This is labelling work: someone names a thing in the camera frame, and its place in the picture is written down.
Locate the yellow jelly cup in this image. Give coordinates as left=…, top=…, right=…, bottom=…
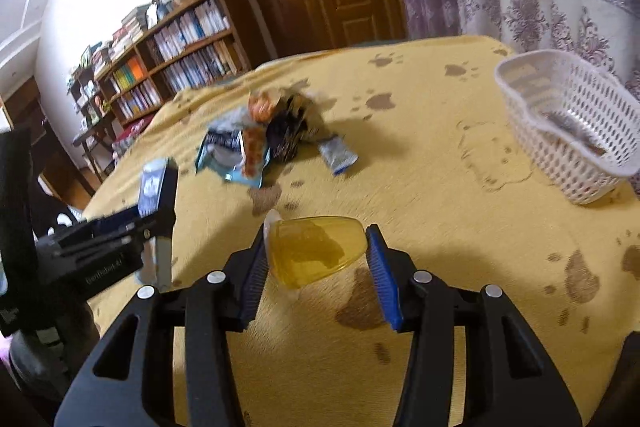
left=264, top=209, right=368, bottom=289

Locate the light blue snack bag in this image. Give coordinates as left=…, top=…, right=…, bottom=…
left=195, top=106, right=269, bottom=188

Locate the blue snack box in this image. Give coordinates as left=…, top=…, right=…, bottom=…
left=136, top=158, right=179, bottom=291

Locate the yellow paw print blanket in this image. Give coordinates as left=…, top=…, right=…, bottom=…
left=85, top=37, right=639, bottom=426

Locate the wooden bookshelf with books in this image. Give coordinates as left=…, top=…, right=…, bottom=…
left=67, top=0, right=269, bottom=130

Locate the small silver blue sachet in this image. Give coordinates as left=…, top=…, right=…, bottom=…
left=318, top=135, right=358, bottom=176

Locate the white plastic basket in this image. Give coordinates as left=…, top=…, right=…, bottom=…
left=495, top=50, right=639, bottom=205

